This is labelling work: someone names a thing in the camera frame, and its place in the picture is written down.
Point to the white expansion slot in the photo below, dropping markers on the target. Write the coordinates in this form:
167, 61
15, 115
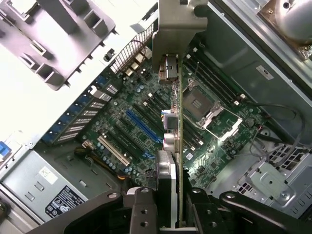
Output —
114, 151

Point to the CPU socket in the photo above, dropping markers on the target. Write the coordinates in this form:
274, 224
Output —
197, 102

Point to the open black PC case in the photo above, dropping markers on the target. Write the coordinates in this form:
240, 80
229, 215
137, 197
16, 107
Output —
231, 56

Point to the coin cell battery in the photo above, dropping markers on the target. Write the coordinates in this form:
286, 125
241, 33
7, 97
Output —
249, 121

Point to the grey parts rack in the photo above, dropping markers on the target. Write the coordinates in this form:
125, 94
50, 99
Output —
24, 36

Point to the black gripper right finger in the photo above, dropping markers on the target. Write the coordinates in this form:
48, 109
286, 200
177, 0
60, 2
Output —
207, 214

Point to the grey power supply unit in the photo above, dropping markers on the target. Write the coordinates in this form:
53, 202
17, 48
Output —
29, 185

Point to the black long expansion slot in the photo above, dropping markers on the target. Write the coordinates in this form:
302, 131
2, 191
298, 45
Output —
126, 137
141, 112
120, 144

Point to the metal socket cover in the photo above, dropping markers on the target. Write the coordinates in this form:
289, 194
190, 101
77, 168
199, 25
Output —
224, 124

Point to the black short expansion slot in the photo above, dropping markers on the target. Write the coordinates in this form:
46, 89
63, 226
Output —
123, 122

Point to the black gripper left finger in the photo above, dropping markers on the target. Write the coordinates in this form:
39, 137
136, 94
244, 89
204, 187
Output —
143, 214

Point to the blue case latch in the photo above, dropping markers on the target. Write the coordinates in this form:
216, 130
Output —
5, 151

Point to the blue expansion slot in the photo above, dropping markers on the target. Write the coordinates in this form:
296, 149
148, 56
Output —
143, 126

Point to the green motherboard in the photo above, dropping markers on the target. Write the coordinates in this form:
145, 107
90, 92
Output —
219, 151

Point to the silver drive cage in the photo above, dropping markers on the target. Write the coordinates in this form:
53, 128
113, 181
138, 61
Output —
268, 180

